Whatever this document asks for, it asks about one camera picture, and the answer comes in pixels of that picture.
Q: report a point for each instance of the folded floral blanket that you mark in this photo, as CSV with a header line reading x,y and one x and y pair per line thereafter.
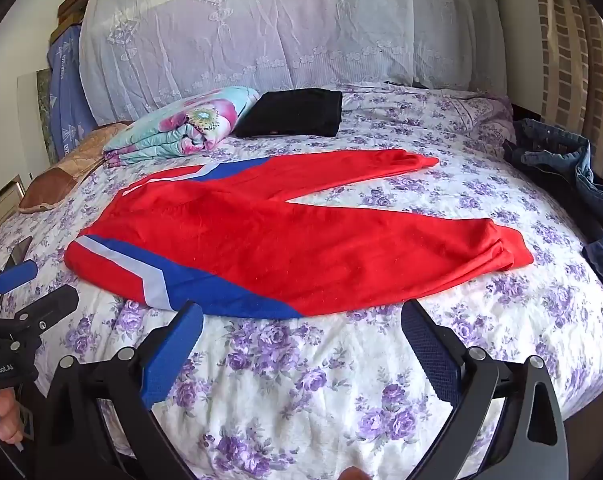
x,y
181,125

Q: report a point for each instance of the folded black garment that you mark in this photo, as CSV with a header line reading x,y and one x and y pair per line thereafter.
x,y
294,112

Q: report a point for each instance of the red pants with blue stripes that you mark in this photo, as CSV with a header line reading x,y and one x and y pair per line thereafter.
x,y
281,240

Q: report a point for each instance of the white lace headboard cover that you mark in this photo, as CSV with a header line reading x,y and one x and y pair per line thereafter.
x,y
281,35

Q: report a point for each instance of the purple floral bed sheet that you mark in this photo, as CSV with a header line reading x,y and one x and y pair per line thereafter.
x,y
301,385

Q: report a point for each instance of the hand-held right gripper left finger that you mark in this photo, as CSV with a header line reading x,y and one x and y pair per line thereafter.
x,y
170,357

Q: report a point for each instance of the beige patterned curtain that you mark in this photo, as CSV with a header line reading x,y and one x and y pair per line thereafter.
x,y
576,50

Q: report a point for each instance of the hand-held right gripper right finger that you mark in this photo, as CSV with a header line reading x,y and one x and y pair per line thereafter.
x,y
427,352

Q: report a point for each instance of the blue denim jeans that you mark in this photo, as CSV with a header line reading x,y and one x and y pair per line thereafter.
x,y
571,170

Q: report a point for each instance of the blue printed mattress bag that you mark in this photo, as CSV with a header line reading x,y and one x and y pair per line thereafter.
x,y
69,95

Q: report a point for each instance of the purple floral pillow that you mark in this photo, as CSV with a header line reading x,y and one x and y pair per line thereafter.
x,y
431,110

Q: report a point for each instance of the green painting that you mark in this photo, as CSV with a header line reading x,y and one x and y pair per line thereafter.
x,y
45,110

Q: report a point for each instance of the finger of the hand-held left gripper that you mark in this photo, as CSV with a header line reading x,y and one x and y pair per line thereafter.
x,y
15,275
46,305

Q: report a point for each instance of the brown pillow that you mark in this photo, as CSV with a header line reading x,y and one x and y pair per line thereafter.
x,y
71,165

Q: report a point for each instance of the person's left hand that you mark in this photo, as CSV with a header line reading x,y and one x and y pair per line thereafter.
x,y
7,412

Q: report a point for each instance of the wooden boxes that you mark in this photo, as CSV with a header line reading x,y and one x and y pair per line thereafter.
x,y
74,10

